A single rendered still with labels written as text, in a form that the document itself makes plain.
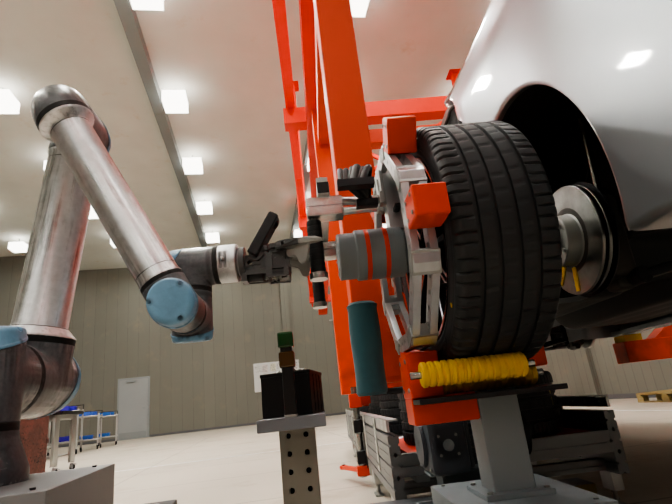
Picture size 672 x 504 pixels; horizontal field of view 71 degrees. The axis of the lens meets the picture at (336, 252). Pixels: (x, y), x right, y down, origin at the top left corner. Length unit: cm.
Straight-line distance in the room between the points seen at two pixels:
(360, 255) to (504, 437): 56
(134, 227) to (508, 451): 98
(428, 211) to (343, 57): 138
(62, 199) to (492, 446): 116
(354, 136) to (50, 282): 129
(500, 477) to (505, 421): 12
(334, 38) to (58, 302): 163
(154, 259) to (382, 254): 57
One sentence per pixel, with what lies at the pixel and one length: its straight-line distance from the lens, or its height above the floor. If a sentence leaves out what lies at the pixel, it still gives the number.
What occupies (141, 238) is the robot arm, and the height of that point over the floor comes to 82.
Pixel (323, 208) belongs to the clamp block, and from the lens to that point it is 114.
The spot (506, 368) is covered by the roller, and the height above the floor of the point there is 50.
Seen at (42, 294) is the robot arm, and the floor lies 76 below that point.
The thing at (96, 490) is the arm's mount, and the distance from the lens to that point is 104.
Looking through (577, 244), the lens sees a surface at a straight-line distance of 148.
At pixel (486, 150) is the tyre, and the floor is 98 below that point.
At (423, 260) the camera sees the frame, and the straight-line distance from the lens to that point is 104.
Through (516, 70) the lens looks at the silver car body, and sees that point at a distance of 159.
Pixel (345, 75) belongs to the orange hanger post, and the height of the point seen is 182.
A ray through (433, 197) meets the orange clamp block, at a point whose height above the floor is 85.
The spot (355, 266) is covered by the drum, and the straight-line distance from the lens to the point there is 125.
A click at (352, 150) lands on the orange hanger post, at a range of 200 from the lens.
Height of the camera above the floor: 47
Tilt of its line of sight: 17 degrees up
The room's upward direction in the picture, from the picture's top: 6 degrees counter-clockwise
